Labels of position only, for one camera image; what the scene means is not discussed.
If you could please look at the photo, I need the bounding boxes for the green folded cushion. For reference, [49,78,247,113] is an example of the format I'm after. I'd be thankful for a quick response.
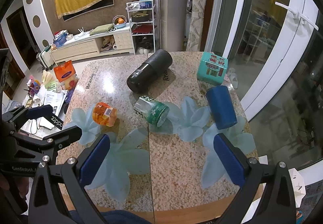
[89,23,114,36]

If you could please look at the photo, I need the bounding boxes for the orange tissue pack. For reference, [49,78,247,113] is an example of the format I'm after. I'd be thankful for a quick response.
[54,60,78,91]

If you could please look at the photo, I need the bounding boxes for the green lidded clear jar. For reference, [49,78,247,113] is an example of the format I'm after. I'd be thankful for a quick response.
[134,96,169,127]

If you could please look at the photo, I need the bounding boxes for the white door handle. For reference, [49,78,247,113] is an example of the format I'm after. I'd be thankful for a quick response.
[275,2,319,31]

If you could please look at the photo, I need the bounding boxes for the patterned beige curtain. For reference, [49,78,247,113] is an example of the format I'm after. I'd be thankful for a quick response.
[186,0,206,51]

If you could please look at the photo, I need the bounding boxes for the teal square tin box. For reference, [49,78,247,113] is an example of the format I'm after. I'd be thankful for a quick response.
[197,52,228,86]

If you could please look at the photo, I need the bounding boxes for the black cylindrical thermos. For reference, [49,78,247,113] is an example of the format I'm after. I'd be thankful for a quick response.
[126,49,172,93]

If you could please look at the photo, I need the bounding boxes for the white tv cabinet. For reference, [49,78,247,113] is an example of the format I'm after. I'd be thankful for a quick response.
[51,26,135,64]

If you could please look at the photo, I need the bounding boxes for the fruit bowl with oranges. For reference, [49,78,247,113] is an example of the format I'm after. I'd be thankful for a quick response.
[113,15,127,28]

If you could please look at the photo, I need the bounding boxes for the white metal shelf rack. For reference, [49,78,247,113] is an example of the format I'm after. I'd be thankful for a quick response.
[126,0,158,53]

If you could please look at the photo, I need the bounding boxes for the black zippo box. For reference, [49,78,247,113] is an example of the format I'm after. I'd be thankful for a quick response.
[49,114,64,130]

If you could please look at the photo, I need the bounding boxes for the white suitcase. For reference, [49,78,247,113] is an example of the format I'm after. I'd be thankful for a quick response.
[37,45,55,70]

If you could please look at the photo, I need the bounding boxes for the orange plastic jar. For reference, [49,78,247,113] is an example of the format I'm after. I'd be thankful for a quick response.
[92,102,117,127]

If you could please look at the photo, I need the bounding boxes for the grey standing air conditioner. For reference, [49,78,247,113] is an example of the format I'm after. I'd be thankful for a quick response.
[159,0,187,52]

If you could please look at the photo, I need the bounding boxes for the white slippers on floor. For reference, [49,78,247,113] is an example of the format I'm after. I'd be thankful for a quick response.
[224,68,239,90]

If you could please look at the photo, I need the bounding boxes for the blue cup yellow inside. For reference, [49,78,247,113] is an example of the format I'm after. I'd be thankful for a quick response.
[206,85,237,130]

